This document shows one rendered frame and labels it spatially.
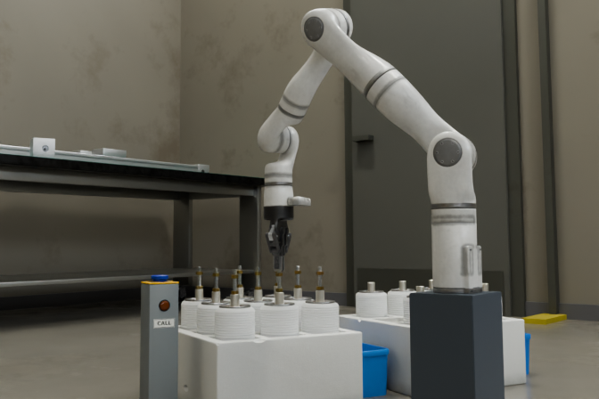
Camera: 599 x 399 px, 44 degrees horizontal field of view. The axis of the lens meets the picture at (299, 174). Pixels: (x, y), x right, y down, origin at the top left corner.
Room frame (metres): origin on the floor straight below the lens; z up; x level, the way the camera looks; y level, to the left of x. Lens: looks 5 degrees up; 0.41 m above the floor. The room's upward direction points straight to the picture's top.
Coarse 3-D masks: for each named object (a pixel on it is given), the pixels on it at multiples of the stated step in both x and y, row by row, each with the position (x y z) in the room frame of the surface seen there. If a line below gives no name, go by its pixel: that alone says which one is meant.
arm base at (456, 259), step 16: (448, 208) 1.48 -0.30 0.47; (464, 208) 1.48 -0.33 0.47; (432, 224) 1.52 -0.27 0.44; (448, 224) 1.48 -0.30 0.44; (464, 224) 1.48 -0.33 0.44; (432, 240) 1.52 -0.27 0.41; (448, 240) 1.48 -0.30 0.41; (464, 240) 1.48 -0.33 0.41; (432, 256) 1.52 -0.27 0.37; (448, 256) 1.48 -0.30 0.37; (464, 256) 1.48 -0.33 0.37; (480, 256) 1.52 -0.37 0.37; (432, 272) 1.52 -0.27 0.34; (448, 272) 1.48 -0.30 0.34; (464, 272) 1.48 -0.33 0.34; (480, 272) 1.51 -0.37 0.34; (448, 288) 1.48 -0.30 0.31; (464, 288) 1.48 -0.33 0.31; (480, 288) 1.51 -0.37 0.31
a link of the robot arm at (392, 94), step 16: (384, 80) 1.55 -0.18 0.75; (400, 80) 1.55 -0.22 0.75; (368, 96) 1.58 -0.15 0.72; (384, 96) 1.55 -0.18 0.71; (400, 96) 1.54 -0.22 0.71; (416, 96) 1.55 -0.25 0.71; (384, 112) 1.57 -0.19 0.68; (400, 112) 1.56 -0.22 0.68; (416, 112) 1.56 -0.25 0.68; (432, 112) 1.57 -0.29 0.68; (416, 128) 1.57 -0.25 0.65; (432, 128) 1.56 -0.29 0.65; (448, 128) 1.56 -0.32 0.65
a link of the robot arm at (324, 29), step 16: (304, 16) 1.63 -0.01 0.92; (320, 16) 1.60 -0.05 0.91; (336, 16) 1.61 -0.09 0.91; (304, 32) 1.63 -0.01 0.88; (320, 32) 1.60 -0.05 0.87; (336, 32) 1.59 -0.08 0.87; (320, 48) 1.62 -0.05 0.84; (336, 48) 1.59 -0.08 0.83; (352, 48) 1.58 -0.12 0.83; (336, 64) 1.61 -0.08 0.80; (352, 64) 1.58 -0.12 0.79; (368, 64) 1.56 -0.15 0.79; (384, 64) 1.57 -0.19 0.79; (352, 80) 1.60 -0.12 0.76; (368, 80) 1.56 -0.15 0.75
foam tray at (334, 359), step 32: (192, 352) 1.81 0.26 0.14; (224, 352) 1.68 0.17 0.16; (256, 352) 1.72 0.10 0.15; (288, 352) 1.76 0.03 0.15; (320, 352) 1.80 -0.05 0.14; (352, 352) 1.84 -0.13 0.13; (192, 384) 1.81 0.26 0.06; (224, 384) 1.68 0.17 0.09; (256, 384) 1.72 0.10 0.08; (288, 384) 1.76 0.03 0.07; (320, 384) 1.80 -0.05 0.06; (352, 384) 1.84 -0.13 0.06
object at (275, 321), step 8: (264, 312) 1.80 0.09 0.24; (272, 312) 1.79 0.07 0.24; (280, 312) 1.78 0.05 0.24; (288, 312) 1.79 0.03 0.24; (296, 312) 1.81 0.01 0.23; (264, 320) 1.80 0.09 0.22; (272, 320) 1.79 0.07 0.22; (280, 320) 1.78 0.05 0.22; (288, 320) 1.79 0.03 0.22; (296, 320) 1.81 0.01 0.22; (264, 328) 1.80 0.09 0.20; (272, 328) 1.79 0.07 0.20; (280, 328) 1.78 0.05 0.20; (288, 328) 1.79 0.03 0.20; (296, 328) 1.81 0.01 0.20; (264, 336) 1.80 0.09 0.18; (272, 336) 1.79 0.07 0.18; (280, 336) 1.78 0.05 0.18
